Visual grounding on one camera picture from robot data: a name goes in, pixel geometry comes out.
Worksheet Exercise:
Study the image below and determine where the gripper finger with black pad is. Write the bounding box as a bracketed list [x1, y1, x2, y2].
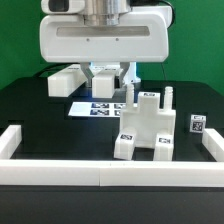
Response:
[80, 62, 94, 81]
[115, 62, 130, 88]

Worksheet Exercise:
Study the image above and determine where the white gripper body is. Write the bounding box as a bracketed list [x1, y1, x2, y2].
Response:
[40, 0, 173, 63]

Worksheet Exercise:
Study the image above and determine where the white chair back frame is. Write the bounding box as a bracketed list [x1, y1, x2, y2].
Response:
[47, 64, 121, 98]

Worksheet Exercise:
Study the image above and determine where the white chair seat part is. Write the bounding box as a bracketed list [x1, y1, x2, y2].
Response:
[119, 84, 176, 150]

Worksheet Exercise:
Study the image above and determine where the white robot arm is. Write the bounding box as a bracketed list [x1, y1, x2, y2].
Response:
[40, 0, 175, 80]

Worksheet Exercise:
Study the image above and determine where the white marker base sheet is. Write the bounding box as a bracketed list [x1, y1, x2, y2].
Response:
[68, 102, 126, 117]

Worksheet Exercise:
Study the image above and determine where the white tagged cube far right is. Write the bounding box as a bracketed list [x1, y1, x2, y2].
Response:
[190, 114, 206, 133]

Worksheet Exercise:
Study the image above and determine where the black thick cable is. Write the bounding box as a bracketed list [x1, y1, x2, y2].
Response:
[32, 63, 68, 78]

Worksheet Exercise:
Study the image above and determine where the white U-shaped fence wall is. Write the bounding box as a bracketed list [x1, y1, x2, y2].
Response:
[0, 125, 224, 187]

